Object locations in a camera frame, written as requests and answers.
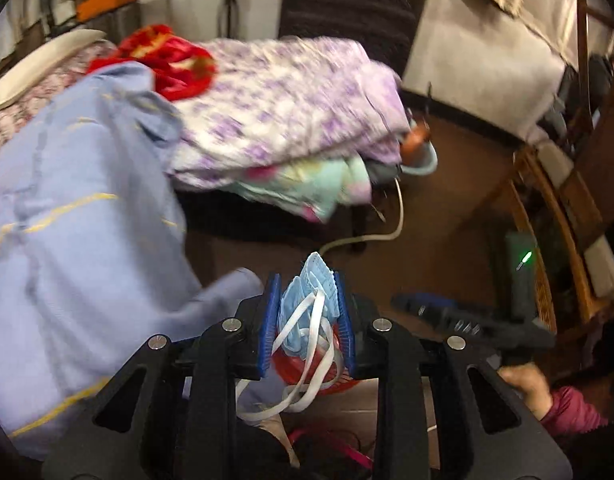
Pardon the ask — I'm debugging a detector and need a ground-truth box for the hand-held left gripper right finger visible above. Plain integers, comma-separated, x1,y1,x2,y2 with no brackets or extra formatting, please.
332,270,573,480

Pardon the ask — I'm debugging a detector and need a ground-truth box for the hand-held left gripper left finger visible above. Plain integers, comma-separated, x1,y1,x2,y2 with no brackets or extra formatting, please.
42,272,283,480

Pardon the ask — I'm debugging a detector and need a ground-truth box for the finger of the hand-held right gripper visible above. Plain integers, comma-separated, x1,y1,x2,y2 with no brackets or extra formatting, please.
391,292,458,322

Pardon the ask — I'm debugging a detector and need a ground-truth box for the blue face mask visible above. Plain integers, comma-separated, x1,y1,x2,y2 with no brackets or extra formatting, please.
234,252,348,423

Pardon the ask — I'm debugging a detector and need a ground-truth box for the red plastic bin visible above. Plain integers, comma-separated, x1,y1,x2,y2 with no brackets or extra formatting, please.
269,320,360,396

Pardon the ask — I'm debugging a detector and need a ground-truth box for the person's right hand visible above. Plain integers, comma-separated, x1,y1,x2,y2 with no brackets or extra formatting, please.
500,364,553,418

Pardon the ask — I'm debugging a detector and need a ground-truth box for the wooden chair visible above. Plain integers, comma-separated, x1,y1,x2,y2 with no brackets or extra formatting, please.
507,145,614,331

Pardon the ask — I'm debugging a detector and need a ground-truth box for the pastel patterned quilt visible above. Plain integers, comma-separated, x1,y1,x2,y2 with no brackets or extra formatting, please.
232,155,373,223

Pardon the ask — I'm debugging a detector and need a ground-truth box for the light blue basin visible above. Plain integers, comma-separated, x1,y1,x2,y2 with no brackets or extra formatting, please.
399,115,439,177

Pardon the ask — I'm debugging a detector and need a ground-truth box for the blue checked bed sheet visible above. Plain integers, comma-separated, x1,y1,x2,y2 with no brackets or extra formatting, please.
0,60,268,461

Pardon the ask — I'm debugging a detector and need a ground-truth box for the purple floral quilt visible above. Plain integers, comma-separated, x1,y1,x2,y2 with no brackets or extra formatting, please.
167,37,413,191

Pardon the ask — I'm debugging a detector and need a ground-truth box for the red floral blanket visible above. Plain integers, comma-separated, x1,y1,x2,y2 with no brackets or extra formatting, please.
89,24,218,102

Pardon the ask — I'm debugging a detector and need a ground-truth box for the pink floral rolled quilt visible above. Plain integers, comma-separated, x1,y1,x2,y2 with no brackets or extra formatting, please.
0,42,118,161

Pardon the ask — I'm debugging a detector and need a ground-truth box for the white pillow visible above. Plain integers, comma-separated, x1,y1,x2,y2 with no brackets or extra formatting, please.
0,29,108,113

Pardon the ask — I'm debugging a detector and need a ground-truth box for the orange box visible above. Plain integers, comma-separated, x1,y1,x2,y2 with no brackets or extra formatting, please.
77,0,140,23

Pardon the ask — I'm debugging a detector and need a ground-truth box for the white cable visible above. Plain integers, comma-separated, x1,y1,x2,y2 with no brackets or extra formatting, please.
317,177,405,261

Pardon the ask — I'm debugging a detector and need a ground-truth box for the pink strap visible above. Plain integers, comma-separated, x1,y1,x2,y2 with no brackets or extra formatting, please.
287,427,375,471

